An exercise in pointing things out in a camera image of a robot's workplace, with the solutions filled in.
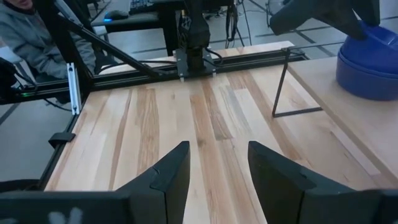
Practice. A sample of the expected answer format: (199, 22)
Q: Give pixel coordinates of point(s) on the person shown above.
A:
(34, 37)

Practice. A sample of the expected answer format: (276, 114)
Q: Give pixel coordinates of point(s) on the black desk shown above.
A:
(143, 19)

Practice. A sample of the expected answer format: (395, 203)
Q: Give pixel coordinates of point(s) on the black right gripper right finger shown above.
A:
(280, 199)

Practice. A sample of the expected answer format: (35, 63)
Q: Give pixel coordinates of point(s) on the wooden shelf riser black legs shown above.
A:
(357, 133)

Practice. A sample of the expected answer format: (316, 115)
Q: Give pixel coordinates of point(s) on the blue mini bowl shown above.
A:
(373, 49)
(363, 88)

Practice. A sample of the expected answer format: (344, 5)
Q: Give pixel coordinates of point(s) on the silver corner bracket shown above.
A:
(74, 90)

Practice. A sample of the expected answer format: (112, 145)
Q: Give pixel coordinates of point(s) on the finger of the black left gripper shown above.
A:
(311, 15)
(370, 12)

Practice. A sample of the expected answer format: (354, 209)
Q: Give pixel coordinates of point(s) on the black aluminium table frame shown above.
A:
(130, 80)

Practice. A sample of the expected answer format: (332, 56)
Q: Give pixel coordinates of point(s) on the black table clamp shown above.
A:
(62, 138)

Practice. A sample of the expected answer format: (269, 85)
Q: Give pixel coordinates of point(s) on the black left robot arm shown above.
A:
(194, 31)

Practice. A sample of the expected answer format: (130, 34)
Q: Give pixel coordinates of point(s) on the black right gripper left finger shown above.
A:
(161, 202)

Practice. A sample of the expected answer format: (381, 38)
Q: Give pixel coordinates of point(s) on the black computer mouse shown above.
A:
(116, 15)

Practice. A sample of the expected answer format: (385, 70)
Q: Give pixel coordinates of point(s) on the black box with green light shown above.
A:
(7, 81)

